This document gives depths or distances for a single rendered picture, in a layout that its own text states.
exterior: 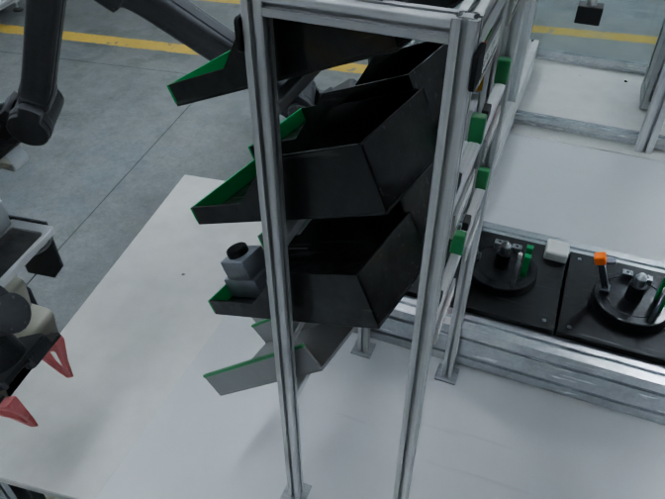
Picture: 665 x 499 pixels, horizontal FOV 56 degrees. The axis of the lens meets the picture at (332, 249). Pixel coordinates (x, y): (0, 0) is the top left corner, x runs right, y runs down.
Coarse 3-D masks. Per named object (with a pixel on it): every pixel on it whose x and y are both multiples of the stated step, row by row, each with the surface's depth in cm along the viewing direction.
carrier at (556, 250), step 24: (480, 240) 133; (504, 240) 133; (552, 240) 129; (480, 264) 124; (504, 264) 122; (528, 264) 119; (552, 264) 127; (480, 288) 121; (504, 288) 119; (528, 288) 120; (552, 288) 122; (480, 312) 117; (504, 312) 117; (528, 312) 117; (552, 312) 117
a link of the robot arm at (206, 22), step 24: (96, 0) 93; (120, 0) 92; (144, 0) 95; (168, 0) 97; (168, 24) 99; (192, 24) 99; (216, 24) 102; (192, 48) 102; (216, 48) 102; (312, 96) 111
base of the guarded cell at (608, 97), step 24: (552, 72) 218; (576, 72) 218; (600, 72) 218; (624, 72) 218; (528, 96) 205; (552, 96) 205; (576, 96) 205; (600, 96) 205; (624, 96) 205; (600, 120) 193; (624, 120) 193; (576, 144) 182; (600, 144) 182; (624, 144) 182
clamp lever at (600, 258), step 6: (600, 252) 114; (594, 258) 114; (600, 258) 113; (606, 258) 113; (612, 258) 114; (600, 264) 114; (606, 264) 114; (612, 264) 113; (600, 270) 115; (606, 270) 115; (600, 276) 116; (606, 276) 115; (606, 282) 116
